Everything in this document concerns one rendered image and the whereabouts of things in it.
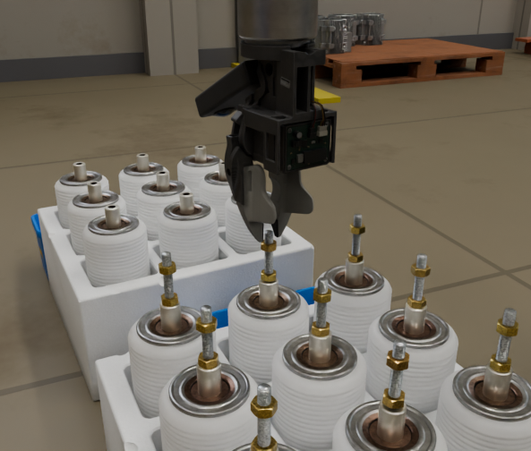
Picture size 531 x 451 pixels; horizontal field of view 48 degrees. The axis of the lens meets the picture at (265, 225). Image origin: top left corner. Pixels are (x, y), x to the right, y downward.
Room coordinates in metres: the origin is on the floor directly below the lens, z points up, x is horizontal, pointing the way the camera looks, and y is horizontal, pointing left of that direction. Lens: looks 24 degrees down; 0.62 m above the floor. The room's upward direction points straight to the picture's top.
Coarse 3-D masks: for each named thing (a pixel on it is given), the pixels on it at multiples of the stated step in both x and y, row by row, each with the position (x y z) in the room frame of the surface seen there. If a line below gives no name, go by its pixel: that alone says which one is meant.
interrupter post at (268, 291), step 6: (264, 282) 0.60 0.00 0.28; (270, 282) 0.60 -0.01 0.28; (276, 282) 0.60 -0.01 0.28; (264, 288) 0.60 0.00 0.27; (270, 288) 0.59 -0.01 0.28; (276, 288) 0.60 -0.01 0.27; (264, 294) 0.60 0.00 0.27; (270, 294) 0.59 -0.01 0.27; (276, 294) 0.60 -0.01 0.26; (264, 300) 0.60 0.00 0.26; (270, 300) 0.59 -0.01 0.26; (276, 300) 0.60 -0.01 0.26; (264, 306) 0.60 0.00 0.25; (270, 306) 0.59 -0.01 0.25
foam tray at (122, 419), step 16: (224, 336) 0.64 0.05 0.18; (128, 352) 0.61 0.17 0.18; (224, 352) 0.63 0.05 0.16; (96, 368) 0.58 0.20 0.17; (112, 368) 0.57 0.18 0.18; (128, 368) 0.58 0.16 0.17; (112, 384) 0.54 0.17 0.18; (128, 384) 0.55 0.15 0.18; (112, 400) 0.52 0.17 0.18; (128, 400) 0.52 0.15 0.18; (368, 400) 0.52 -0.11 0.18; (112, 416) 0.51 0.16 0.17; (128, 416) 0.49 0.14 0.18; (432, 416) 0.49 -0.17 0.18; (112, 432) 0.52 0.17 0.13; (128, 432) 0.47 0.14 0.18; (144, 432) 0.47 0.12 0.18; (160, 432) 0.48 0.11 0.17; (272, 432) 0.47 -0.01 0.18; (112, 448) 0.54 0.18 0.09; (128, 448) 0.45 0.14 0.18; (144, 448) 0.45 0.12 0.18; (160, 448) 0.48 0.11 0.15
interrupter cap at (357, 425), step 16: (352, 416) 0.41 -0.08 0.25; (368, 416) 0.41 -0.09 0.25; (416, 416) 0.41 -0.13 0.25; (352, 432) 0.39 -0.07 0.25; (368, 432) 0.39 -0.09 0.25; (416, 432) 0.39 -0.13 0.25; (432, 432) 0.39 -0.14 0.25; (368, 448) 0.37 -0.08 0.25; (384, 448) 0.37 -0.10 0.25; (400, 448) 0.37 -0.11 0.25; (416, 448) 0.37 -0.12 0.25; (432, 448) 0.37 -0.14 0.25
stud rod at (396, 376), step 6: (396, 342) 0.39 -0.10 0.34; (402, 342) 0.39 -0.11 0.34; (396, 348) 0.39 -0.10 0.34; (402, 348) 0.39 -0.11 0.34; (396, 354) 0.39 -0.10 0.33; (402, 354) 0.39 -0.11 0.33; (390, 372) 0.39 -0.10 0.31; (396, 372) 0.39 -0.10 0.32; (402, 372) 0.39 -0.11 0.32; (390, 378) 0.39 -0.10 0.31; (396, 378) 0.39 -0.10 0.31; (390, 384) 0.39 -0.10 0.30; (396, 384) 0.39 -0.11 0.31; (390, 390) 0.39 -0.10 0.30; (396, 390) 0.39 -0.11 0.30; (390, 396) 0.39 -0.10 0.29; (396, 396) 0.39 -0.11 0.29; (390, 408) 0.39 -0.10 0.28
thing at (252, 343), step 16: (304, 304) 0.60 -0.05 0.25; (240, 320) 0.57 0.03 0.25; (256, 320) 0.57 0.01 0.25; (272, 320) 0.57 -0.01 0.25; (288, 320) 0.57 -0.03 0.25; (304, 320) 0.58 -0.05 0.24; (240, 336) 0.57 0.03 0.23; (256, 336) 0.56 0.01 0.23; (272, 336) 0.56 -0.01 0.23; (288, 336) 0.56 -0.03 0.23; (240, 352) 0.57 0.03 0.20; (256, 352) 0.56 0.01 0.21; (272, 352) 0.56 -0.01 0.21; (240, 368) 0.57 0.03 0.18; (256, 368) 0.56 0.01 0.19
